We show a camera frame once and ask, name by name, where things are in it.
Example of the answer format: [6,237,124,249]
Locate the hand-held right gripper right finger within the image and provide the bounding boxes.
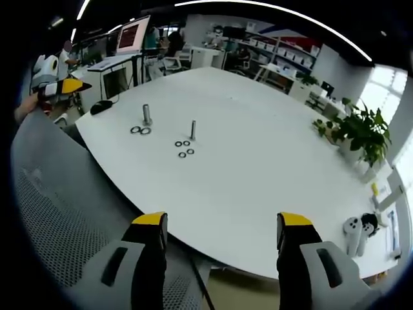
[276,211,385,310]

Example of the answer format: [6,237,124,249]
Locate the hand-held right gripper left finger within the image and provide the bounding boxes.
[80,211,168,310]

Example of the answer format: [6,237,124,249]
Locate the large threaded metal stud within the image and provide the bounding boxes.
[142,103,154,127]

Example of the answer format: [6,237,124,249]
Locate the person's left hand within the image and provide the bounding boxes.
[14,95,43,122]

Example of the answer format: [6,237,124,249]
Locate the black computer mouse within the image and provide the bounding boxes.
[90,99,114,116]

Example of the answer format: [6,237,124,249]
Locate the white standing desk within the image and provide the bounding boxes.
[86,52,143,101]

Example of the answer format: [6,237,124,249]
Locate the white controller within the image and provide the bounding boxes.
[342,216,363,256]
[354,222,372,258]

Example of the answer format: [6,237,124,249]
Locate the large display screen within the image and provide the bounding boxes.
[115,15,152,55]

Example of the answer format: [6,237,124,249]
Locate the black round object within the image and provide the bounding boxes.
[360,212,379,239]

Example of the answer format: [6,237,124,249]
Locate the white paper sheets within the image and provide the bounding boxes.
[385,206,403,260]

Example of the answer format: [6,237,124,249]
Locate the grey mesh office chair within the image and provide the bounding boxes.
[10,108,212,310]

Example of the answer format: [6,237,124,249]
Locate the white office chair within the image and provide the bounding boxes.
[162,47,192,72]

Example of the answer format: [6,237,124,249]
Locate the white desk stand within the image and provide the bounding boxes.
[370,167,405,211]

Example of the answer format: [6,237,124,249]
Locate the green potted plant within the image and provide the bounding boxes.
[312,98,393,169]

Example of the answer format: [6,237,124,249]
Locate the white low cabinet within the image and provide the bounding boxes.
[288,78,313,103]

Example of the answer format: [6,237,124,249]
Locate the silver desktop monitor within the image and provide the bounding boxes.
[320,81,337,98]

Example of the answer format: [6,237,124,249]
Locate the storage shelf with white boxes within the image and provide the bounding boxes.
[244,28,321,72]

